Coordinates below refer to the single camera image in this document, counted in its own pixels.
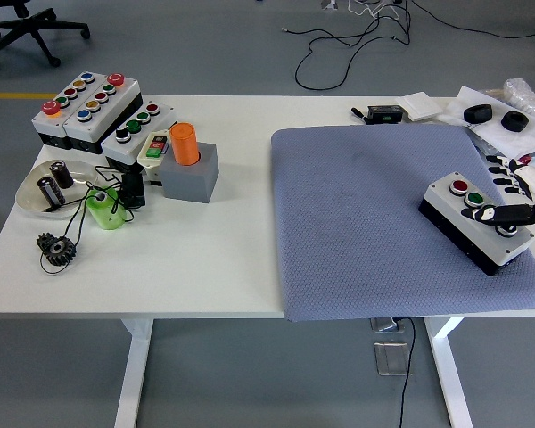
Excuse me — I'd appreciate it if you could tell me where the clear bubble wrap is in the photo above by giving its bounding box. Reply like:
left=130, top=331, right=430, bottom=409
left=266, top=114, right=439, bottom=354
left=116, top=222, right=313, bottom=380
left=502, top=78, right=535, bottom=124

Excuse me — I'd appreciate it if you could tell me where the black module with green connector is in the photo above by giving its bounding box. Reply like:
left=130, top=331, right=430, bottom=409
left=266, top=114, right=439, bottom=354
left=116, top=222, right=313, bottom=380
left=366, top=104, right=405, bottom=125

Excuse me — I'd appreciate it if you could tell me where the white foam sheet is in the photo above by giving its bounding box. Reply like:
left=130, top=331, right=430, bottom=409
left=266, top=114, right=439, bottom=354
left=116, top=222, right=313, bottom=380
left=436, top=85, right=535, bottom=164

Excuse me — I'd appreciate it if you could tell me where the black capacitor cylinder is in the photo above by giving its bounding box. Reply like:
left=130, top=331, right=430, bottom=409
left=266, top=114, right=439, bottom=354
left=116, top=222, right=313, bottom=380
left=36, top=177, right=67, bottom=207
left=48, top=160, right=75, bottom=189

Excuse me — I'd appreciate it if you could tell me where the grey block holder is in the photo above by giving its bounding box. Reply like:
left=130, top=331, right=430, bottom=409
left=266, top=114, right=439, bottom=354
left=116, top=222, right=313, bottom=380
left=159, top=142, right=219, bottom=205

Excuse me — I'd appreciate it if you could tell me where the black metal gear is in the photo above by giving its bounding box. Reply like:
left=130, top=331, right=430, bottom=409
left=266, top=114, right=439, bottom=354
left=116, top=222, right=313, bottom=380
left=36, top=232, right=78, bottom=268

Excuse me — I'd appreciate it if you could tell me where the silver metal dish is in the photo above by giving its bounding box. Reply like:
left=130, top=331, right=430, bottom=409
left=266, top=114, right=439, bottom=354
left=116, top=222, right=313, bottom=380
left=15, top=159, right=100, bottom=219

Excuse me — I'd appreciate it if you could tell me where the black looped floor cable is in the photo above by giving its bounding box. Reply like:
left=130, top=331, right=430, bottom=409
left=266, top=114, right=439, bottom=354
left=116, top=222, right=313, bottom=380
left=293, top=15, right=414, bottom=90

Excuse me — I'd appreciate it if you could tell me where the white floor cable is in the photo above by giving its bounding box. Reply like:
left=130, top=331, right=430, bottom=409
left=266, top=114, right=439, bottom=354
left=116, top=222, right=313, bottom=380
left=346, top=0, right=402, bottom=22

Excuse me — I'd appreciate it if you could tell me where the orange cylinder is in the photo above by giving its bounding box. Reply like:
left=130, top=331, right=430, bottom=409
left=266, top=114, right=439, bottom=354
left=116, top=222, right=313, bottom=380
left=169, top=122, right=201, bottom=167

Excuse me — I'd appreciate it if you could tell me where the green plastic cylinder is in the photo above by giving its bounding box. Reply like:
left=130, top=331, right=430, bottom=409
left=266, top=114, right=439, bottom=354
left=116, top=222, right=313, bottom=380
left=85, top=186, right=128, bottom=232

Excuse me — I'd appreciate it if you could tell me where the five-button box with emergency stop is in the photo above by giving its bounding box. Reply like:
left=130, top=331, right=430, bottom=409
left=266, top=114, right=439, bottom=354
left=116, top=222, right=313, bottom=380
left=30, top=70, right=104, bottom=150
left=63, top=72, right=144, bottom=156

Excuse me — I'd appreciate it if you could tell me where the black office chair base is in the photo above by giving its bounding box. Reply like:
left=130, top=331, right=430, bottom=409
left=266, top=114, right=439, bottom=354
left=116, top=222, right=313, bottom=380
left=0, top=0, right=92, bottom=70

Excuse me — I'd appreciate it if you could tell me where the black hanging power cable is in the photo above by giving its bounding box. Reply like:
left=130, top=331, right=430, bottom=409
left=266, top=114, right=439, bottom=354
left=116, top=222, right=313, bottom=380
left=399, top=317, right=416, bottom=428

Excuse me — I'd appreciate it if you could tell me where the white wall switch plate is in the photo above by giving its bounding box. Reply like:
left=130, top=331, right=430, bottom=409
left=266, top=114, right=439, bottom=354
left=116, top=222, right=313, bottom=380
left=394, top=91, right=443, bottom=122

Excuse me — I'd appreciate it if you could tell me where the open metal floor socket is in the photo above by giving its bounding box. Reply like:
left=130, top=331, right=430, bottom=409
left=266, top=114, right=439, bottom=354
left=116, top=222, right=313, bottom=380
left=368, top=317, right=407, bottom=334

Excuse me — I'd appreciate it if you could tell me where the thin black cord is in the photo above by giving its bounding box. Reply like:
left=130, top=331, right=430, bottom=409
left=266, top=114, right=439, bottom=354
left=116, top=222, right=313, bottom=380
left=38, top=164, right=137, bottom=276

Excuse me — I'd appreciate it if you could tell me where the four-button white control box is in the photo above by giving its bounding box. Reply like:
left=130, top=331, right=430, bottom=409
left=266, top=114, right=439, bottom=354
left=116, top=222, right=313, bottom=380
left=101, top=101, right=179, bottom=173
left=417, top=171, right=535, bottom=277

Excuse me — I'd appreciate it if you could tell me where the white table leg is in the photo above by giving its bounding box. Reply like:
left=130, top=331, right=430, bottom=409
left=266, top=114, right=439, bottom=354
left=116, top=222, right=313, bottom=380
left=423, top=317, right=473, bottom=428
left=114, top=318, right=155, bottom=428

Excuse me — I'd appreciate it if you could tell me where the grey-blue textured mat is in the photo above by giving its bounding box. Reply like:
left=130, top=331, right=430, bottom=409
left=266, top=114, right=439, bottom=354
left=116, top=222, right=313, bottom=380
left=270, top=123, right=535, bottom=323

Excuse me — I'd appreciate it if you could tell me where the long black floor cable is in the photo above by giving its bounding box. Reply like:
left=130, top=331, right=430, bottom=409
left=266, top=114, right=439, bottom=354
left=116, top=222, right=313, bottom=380
left=407, top=0, right=535, bottom=39

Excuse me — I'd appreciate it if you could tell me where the metal floor socket plate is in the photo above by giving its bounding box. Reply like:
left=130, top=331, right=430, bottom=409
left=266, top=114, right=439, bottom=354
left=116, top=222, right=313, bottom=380
left=373, top=341, right=415, bottom=377

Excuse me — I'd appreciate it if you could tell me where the black rubber ring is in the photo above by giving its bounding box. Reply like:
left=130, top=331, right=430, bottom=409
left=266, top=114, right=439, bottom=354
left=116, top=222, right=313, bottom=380
left=501, top=111, right=530, bottom=133
left=463, top=103, right=494, bottom=124

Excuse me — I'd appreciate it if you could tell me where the small black adapter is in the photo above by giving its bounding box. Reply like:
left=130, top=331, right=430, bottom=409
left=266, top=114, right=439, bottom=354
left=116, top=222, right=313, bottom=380
left=118, top=171, right=147, bottom=210

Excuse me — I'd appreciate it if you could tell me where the beige two-button switch box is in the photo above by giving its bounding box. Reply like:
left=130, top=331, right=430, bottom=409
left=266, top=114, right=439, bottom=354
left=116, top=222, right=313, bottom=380
left=136, top=129, right=173, bottom=186

